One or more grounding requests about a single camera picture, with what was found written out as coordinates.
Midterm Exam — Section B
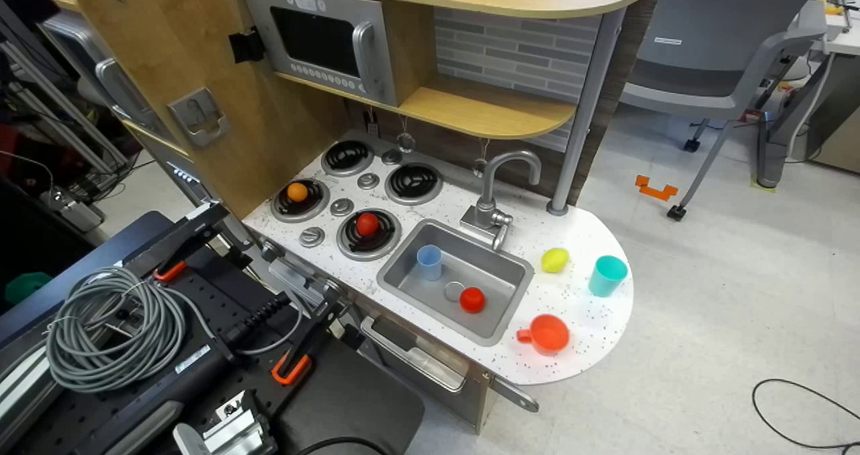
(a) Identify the black coil toy burner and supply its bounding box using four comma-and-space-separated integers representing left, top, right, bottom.
384, 163, 445, 206
335, 208, 403, 262
320, 139, 376, 177
270, 178, 331, 224

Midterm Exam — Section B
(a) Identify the silver toy tap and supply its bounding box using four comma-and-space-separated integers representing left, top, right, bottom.
460, 150, 543, 251

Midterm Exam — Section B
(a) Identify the grey toy sink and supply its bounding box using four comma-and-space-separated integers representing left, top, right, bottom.
376, 218, 535, 347

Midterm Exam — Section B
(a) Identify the yellow toy lemon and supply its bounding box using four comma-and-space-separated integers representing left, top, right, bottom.
541, 247, 571, 274

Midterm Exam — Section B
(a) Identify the grey toy ice dispenser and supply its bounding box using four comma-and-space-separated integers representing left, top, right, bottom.
167, 87, 230, 149

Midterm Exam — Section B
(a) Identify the silver toy microwave door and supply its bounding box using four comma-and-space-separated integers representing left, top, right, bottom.
239, 0, 398, 107

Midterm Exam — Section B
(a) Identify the light blue plastic cup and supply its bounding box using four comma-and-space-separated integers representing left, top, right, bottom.
417, 244, 443, 282

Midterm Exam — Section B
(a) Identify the orange plastic cup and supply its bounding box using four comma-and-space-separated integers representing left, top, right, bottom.
515, 314, 572, 357

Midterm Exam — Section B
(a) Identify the black clamp with orange tips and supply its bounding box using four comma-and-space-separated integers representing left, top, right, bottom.
271, 286, 351, 387
124, 201, 231, 284

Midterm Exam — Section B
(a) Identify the teal plastic cup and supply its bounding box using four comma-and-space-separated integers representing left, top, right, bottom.
588, 255, 630, 298

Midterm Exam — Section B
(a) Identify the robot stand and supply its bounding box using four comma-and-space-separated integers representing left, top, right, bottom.
0, 210, 426, 455

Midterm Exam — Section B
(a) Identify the orange tape mark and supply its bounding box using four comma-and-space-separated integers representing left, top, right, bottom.
634, 174, 680, 202

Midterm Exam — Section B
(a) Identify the black clip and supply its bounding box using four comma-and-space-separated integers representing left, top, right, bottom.
228, 28, 265, 65

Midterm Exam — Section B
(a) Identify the grey chair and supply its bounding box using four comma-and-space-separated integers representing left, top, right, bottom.
619, 0, 828, 222

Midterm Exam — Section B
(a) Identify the white desk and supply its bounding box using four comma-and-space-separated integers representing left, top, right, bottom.
756, 0, 860, 188

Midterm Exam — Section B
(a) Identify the silver oven door handle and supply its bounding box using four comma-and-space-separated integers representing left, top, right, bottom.
360, 316, 468, 393

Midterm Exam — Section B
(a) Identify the silver microwave door handle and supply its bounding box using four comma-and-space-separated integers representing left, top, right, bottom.
352, 21, 379, 101

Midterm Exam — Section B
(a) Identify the black cable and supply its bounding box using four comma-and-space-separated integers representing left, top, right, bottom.
750, 378, 860, 451
220, 292, 304, 357

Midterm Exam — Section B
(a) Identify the silver cabinet door handle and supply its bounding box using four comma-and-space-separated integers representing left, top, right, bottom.
489, 374, 540, 414

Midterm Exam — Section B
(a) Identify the silver metal bracket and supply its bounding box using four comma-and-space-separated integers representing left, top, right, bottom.
173, 390, 271, 455

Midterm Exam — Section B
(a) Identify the silver fridge door handle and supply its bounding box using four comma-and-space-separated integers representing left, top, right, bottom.
95, 58, 169, 135

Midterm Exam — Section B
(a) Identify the coil of grey cable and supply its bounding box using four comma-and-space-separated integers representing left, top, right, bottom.
45, 267, 187, 395

